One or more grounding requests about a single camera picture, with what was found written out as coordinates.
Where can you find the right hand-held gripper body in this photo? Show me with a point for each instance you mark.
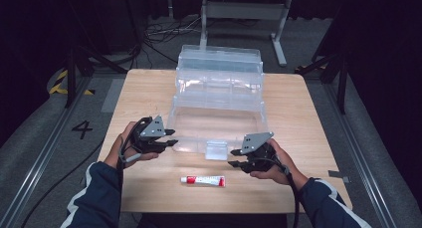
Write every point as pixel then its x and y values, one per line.
pixel 255 143

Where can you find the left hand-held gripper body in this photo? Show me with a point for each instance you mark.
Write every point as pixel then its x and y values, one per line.
pixel 153 127

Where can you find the red and white tube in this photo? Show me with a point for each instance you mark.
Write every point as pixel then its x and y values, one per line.
pixel 204 180

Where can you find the clear plastic storage box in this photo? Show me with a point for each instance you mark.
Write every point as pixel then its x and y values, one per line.
pixel 217 121

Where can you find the person's right hand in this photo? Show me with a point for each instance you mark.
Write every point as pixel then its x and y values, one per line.
pixel 285 170

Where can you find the person's left hand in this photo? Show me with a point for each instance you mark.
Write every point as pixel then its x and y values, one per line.
pixel 116 155

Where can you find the grey tape piece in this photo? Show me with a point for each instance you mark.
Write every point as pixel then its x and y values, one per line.
pixel 339 176

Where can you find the black metal stand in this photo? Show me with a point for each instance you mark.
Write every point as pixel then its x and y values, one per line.
pixel 341 78
pixel 71 75

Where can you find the yellow and black floor tape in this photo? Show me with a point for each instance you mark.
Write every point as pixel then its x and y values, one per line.
pixel 58 85

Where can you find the grey metal stand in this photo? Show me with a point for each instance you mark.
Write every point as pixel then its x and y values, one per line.
pixel 245 10

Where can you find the metal floor rail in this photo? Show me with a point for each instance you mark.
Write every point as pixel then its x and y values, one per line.
pixel 358 148
pixel 36 165

